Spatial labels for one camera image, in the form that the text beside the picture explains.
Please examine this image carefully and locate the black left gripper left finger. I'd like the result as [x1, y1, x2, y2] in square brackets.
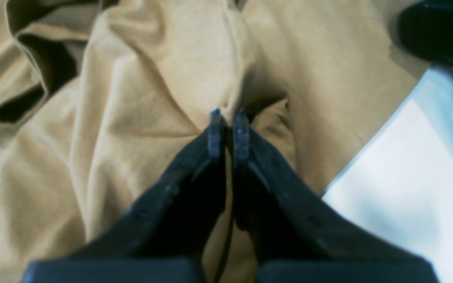
[22, 109, 226, 283]

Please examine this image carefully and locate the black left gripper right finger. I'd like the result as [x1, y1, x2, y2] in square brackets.
[232, 111, 438, 283]

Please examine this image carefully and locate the brown t-shirt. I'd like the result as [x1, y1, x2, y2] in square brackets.
[0, 0, 428, 283]

